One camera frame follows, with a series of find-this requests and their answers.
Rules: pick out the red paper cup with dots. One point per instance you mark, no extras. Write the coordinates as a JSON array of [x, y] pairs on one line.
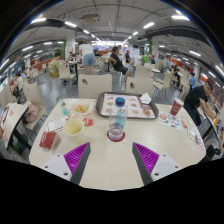
[[176, 106]]

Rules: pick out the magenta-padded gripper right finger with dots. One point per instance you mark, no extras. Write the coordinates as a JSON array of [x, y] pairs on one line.
[[156, 166]]

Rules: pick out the crumpled white napkin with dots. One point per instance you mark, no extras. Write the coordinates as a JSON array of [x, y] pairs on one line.
[[145, 98]]

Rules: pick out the white menu card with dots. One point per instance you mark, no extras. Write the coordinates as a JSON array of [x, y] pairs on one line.
[[57, 123]]

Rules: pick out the small sanitizer bottle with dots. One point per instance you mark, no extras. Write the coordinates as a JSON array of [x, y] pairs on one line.
[[64, 108]]

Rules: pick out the person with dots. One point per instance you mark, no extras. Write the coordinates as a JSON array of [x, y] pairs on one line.
[[88, 55], [18, 83], [118, 63], [54, 66], [198, 100]]

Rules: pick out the clear blue-capped drink bottle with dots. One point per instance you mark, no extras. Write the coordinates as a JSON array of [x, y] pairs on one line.
[[117, 120]]

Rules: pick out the beige chair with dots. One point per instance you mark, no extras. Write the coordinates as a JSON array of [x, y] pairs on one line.
[[33, 100], [139, 85], [94, 85]]

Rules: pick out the cream paper cup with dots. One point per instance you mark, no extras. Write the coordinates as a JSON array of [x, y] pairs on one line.
[[73, 127]]

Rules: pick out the flat round red coaster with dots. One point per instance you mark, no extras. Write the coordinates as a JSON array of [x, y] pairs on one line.
[[116, 137]]

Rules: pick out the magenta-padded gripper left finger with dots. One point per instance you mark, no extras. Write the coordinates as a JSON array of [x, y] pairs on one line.
[[66, 165]]

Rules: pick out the small red sauce packet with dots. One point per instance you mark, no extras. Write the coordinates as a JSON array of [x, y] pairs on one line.
[[88, 122]]

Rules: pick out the printed paper flyer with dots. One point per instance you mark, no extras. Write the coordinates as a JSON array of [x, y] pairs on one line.
[[170, 120]]

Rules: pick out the plate of fried snacks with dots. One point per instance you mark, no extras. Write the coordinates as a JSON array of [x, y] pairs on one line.
[[81, 108]]

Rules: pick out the ceiling lights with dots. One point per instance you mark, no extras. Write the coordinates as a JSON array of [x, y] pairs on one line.
[[110, 30]]

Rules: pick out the dark brown food tray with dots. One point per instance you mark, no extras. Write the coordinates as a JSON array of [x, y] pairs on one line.
[[126, 105]]

